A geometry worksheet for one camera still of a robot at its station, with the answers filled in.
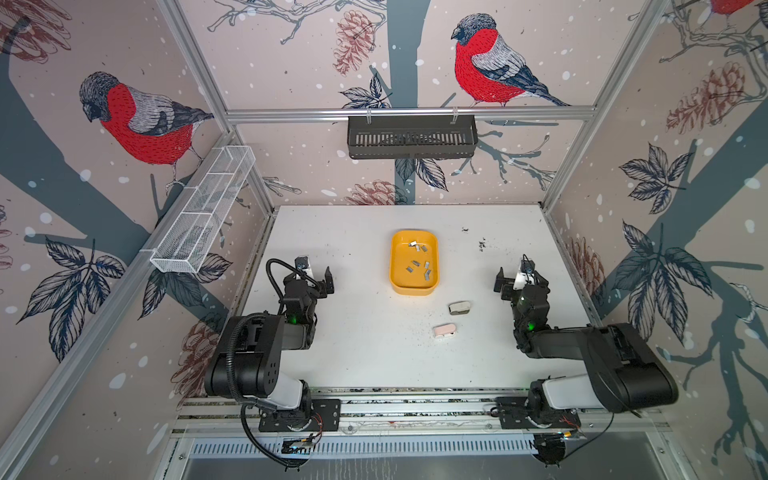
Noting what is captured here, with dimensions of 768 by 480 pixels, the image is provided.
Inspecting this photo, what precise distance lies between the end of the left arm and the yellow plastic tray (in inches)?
8.0

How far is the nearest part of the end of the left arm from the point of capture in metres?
0.73

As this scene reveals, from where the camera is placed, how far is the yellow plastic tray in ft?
3.16
